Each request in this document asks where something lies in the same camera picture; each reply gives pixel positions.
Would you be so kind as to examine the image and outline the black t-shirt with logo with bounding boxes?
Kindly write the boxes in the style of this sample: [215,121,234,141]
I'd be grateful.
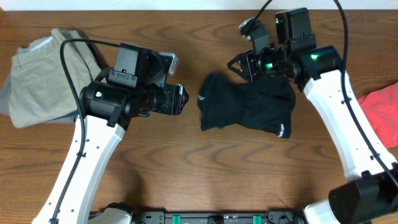
[197,73,295,139]

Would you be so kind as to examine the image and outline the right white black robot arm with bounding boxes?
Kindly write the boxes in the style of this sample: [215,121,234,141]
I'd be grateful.
[228,7,397,223]

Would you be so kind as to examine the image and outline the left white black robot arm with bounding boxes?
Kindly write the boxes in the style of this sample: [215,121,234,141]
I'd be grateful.
[34,43,189,223]

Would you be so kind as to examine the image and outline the red cloth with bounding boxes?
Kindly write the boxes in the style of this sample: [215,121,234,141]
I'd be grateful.
[358,83,398,148]

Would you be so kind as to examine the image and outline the folded beige khaki pants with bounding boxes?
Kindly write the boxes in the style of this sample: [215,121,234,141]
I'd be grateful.
[8,28,101,128]

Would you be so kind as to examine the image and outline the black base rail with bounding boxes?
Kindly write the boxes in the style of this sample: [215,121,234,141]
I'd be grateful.
[88,203,307,224]

